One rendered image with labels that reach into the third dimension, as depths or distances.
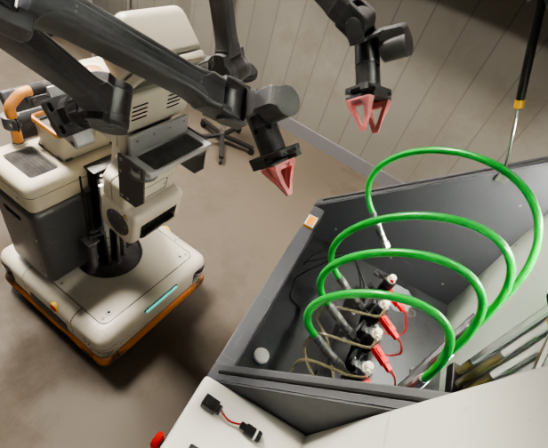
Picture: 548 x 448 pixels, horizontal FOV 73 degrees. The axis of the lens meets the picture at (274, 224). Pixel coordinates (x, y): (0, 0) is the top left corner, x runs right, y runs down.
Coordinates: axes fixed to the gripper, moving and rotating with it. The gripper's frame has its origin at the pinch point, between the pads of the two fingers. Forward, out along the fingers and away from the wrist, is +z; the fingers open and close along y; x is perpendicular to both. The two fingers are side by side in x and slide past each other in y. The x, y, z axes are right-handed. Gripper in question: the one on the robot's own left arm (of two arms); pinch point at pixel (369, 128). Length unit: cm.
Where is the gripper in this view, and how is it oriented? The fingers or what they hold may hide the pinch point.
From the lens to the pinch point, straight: 92.9
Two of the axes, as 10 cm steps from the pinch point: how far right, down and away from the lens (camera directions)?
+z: 0.4, 10.0, 0.4
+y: 7.6, -0.5, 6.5
